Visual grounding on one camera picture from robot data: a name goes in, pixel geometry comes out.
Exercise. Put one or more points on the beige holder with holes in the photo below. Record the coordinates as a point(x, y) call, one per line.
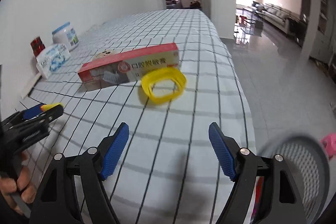
point(106, 53)

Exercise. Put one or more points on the white checked tablecloth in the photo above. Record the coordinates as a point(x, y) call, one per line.
point(170, 37)

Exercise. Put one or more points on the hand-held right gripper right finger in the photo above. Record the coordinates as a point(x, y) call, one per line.
point(223, 153)

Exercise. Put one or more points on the dark armchair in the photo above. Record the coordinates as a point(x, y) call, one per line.
point(298, 27)

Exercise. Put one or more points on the red toothpaste box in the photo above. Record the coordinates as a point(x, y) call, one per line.
point(126, 66)

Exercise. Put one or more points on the white and blue tissue pack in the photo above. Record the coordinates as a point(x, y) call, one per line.
point(52, 58)

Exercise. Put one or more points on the white jar with blue lid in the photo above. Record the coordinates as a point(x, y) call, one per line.
point(64, 36)

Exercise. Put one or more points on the red metal bottle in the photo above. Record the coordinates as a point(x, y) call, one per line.
point(36, 47)

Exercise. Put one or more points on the person's left hand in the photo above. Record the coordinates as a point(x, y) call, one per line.
point(26, 193)

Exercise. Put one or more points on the grey sofa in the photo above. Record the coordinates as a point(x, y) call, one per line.
point(275, 14)

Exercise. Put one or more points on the pink object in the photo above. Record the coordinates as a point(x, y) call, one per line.
point(329, 146)

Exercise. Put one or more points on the tall shelf cabinet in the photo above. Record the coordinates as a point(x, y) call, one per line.
point(323, 16)

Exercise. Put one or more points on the orange-red plastic bag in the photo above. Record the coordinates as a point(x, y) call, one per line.
point(260, 187)

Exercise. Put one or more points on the pile of clothes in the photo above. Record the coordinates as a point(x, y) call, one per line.
point(173, 3)

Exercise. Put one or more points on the grey mesh trash bin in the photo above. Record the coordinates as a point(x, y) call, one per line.
point(302, 155)

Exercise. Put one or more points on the dark bag on floor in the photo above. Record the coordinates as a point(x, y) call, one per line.
point(195, 4)

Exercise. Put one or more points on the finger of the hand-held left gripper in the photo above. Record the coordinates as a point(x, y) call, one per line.
point(51, 115)
point(32, 111)

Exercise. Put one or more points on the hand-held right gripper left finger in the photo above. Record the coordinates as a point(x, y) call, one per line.
point(114, 153)

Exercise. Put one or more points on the red stool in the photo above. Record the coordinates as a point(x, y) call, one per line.
point(241, 21)

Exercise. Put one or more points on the low coffee table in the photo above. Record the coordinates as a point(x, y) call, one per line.
point(250, 12)

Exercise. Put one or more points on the yellow foam dart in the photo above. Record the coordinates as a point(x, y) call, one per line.
point(53, 106)

